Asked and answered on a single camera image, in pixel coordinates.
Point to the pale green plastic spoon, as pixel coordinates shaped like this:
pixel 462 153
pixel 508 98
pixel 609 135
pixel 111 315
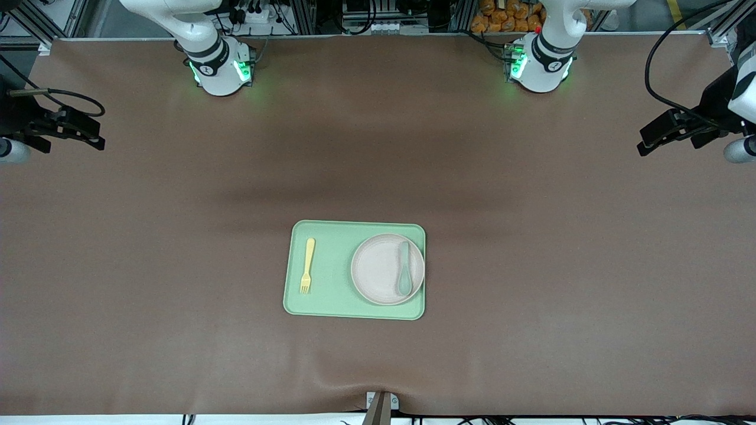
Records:
pixel 404 283

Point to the white power strip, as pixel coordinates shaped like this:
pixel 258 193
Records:
pixel 257 16

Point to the round beige plate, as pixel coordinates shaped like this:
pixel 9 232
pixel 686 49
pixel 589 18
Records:
pixel 378 271

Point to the aluminium frame profile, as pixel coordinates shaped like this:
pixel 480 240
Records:
pixel 729 23
pixel 32 23

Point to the yellow plastic fork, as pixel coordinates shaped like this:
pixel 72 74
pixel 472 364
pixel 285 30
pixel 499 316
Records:
pixel 309 254

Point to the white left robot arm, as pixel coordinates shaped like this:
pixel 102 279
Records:
pixel 540 77

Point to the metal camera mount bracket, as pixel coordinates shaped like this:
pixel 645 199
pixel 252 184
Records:
pixel 381 410

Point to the bag of orange items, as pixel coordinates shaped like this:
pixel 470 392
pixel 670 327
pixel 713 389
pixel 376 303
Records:
pixel 508 20

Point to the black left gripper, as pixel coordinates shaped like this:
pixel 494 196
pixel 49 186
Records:
pixel 713 108

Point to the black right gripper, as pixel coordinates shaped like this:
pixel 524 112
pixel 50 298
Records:
pixel 16 115

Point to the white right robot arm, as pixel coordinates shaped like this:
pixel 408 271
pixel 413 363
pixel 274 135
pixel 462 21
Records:
pixel 218 77

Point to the brown table mat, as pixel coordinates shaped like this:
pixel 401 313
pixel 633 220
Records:
pixel 177 295

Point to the light green rectangular tray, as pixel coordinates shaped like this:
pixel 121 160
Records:
pixel 331 283

